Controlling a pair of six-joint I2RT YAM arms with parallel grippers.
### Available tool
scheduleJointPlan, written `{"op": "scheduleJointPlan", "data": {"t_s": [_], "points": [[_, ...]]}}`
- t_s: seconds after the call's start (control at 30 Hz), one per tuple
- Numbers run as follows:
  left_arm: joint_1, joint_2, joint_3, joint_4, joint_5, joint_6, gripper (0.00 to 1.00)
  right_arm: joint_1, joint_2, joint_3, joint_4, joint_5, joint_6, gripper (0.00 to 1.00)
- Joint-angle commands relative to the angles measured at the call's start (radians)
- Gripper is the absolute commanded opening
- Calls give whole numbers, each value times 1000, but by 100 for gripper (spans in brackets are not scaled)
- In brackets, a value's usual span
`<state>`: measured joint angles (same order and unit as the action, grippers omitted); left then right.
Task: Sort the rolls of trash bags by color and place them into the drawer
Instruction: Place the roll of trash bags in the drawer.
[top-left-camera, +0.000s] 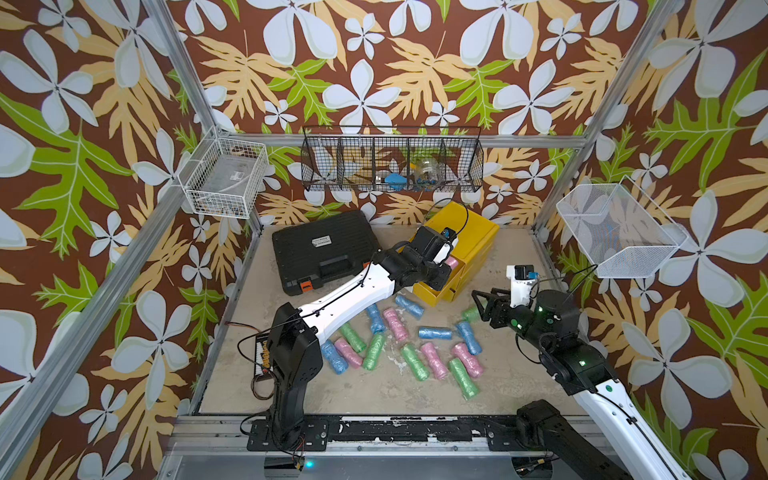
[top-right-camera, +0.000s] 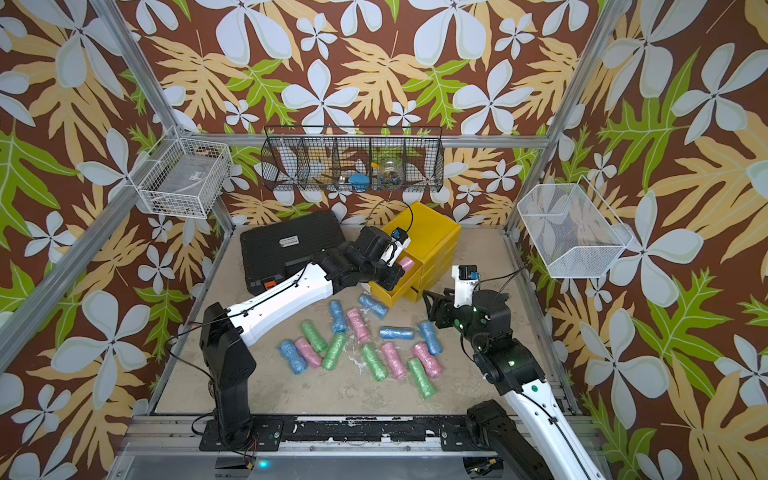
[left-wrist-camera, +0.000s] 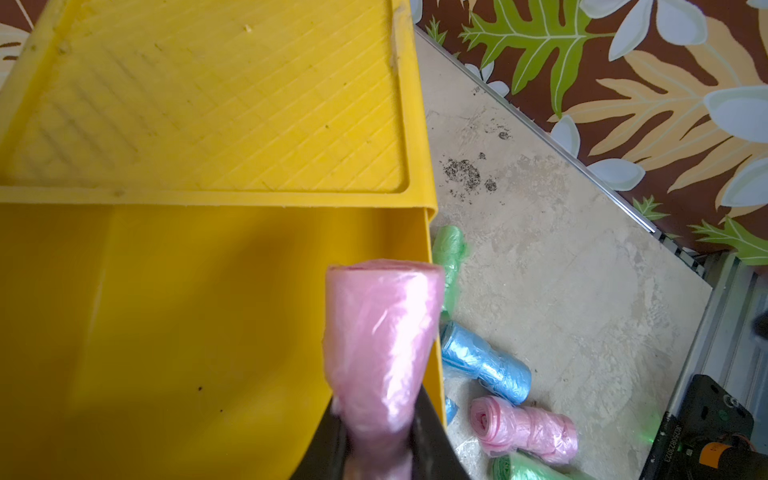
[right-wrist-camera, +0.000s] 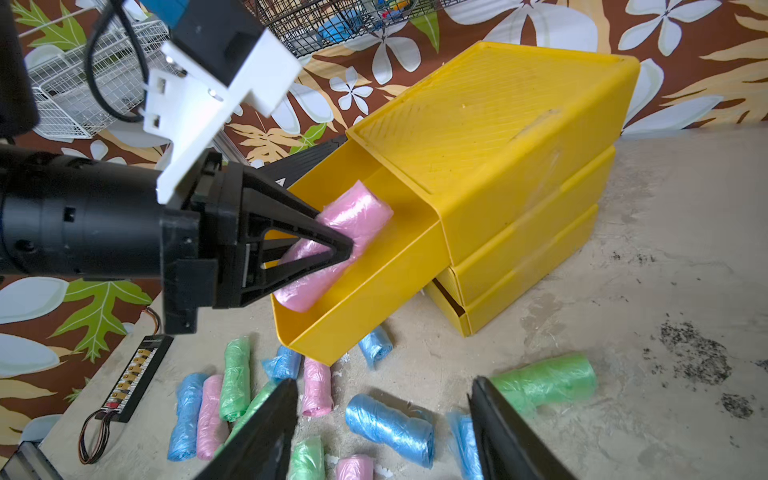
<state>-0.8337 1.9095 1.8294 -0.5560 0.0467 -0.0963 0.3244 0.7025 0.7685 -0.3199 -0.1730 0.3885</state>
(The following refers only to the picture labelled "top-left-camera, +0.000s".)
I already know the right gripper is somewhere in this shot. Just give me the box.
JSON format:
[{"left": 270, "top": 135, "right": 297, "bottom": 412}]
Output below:
[{"left": 472, "top": 287, "right": 554, "bottom": 357}]

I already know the yellow top drawer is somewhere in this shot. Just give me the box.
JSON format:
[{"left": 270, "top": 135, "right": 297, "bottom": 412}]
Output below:
[{"left": 411, "top": 254, "right": 472, "bottom": 307}]

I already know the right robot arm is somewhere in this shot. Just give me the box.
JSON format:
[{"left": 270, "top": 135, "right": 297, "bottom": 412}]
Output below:
[{"left": 472, "top": 288, "right": 689, "bottom": 479}]

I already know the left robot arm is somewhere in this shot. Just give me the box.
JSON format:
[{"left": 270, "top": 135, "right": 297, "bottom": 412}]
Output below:
[{"left": 266, "top": 239, "right": 457, "bottom": 450}]

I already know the green trash bag roll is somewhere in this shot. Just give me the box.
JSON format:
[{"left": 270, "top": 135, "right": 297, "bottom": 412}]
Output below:
[
  {"left": 448, "top": 358, "right": 479, "bottom": 400},
  {"left": 339, "top": 323, "right": 367, "bottom": 354},
  {"left": 362, "top": 332, "right": 387, "bottom": 371},
  {"left": 400, "top": 343, "right": 429, "bottom": 381},
  {"left": 461, "top": 306, "right": 481, "bottom": 322}
]

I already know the blue trash bag roll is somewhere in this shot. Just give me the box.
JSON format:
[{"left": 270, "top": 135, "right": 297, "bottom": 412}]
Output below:
[
  {"left": 365, "top": 304, "right": 387, "bottom": 334},
  {"left": 321, "top": 340, "right": 349, "bottom": 375},
  {"left": 418, "top": 326, "right": 453, "bottom": 340},
  {"left": 456, "top": 321, "right": 482, "bottom": 356},
  {"left": 395, "top": 294, "right": 425, "bottom": 320}
]

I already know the yellow plastic drawer cabinet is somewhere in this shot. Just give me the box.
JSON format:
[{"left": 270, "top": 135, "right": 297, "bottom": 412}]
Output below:
[{"left": 412, "top": 199, "right": 500, "bottom": 307}]

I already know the black plastic tool case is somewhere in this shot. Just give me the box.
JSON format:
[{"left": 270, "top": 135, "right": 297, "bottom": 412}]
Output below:
[{"left": 272, "top": 211, "right": 380, "bottom": 296}]

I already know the white mesh basket right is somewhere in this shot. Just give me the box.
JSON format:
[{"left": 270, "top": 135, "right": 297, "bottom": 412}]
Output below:
[{"left": 556, "top": 176, "right": 688, "bottom": 279}]

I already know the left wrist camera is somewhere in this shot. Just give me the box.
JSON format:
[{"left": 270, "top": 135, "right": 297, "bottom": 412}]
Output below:
[{"left": 411, "top": 226, "right": 458, "bottom": 264}]

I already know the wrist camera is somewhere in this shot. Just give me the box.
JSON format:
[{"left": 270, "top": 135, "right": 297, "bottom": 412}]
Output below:
[
  {"left": 411, "top": 226, "right": 458, "bottom": 264},
  {"left": 506, "top": 264, "right": 538, "bottom": 308}
]

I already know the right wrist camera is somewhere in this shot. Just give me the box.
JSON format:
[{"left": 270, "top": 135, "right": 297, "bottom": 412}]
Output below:
[{"left": 506, "top": 264, "right": 538, "bottom": 308}]

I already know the black wire basket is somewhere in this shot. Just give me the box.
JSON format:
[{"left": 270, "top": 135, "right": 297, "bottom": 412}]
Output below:
[{"left": 298, "top": 124, "right": 485, "bottom": 193}]

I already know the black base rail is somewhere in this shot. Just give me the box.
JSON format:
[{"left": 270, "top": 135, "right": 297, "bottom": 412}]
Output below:
[{"left": 246, "top": 414, "right": 537, "bottom": 454}]

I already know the white wire basket left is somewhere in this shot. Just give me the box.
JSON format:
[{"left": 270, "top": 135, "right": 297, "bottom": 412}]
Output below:
[{"left": 180, "top": 128, "right": 270, "bottom": 220}]

